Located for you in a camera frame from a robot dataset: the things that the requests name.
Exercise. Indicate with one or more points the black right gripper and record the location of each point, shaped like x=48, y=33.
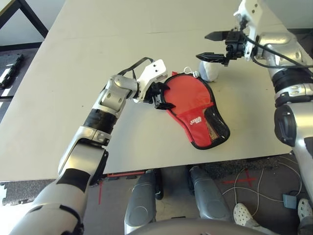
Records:
x=236, y=45

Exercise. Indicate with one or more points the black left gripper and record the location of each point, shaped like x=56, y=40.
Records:
x=155, y=96

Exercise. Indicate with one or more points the grey plush zipper charm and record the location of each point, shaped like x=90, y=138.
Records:
x=209, y=72

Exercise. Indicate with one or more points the black red paddle case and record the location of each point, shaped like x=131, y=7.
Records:
x=198, y=134

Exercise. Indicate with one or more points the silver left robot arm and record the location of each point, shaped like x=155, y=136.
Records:
x=83, y=156

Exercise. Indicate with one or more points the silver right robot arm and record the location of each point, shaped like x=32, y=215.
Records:
x=300, y=137

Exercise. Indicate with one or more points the black table leg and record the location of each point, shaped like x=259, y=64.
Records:
x=159, y=183

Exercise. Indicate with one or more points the dark speckled floor mat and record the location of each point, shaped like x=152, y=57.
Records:
x=244, y=165

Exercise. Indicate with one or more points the grey robot right leg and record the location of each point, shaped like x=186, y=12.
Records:
x=210, y=198

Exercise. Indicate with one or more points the grey robot leg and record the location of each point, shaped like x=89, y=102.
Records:
x=210, y=198
x=140, y=205

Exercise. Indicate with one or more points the grey robot left leg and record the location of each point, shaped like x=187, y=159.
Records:
x=140, y=205

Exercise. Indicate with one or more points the grey robot torso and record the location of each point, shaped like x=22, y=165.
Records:
x=195, y=227

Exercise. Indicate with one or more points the white perforated shoe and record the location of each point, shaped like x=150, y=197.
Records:
x=305, y=208
x=243, y=214

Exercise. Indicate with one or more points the black flat floor device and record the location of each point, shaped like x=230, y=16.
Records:
x=11, y=71

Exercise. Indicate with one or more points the blue-grey power adapter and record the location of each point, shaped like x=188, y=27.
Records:
x=289, y=201

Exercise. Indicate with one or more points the black foam puzzle mat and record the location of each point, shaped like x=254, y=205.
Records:
x=24, y=193

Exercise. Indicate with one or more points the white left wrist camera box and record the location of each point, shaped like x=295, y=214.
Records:
x=154, y=71

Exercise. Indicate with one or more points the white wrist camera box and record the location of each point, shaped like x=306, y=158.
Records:
x=254, y=12
x=154, y=71

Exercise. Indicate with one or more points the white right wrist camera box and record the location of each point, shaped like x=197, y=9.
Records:
x=254, y=12

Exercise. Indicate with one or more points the black table frame bar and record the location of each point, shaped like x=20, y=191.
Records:
x=34, y=17

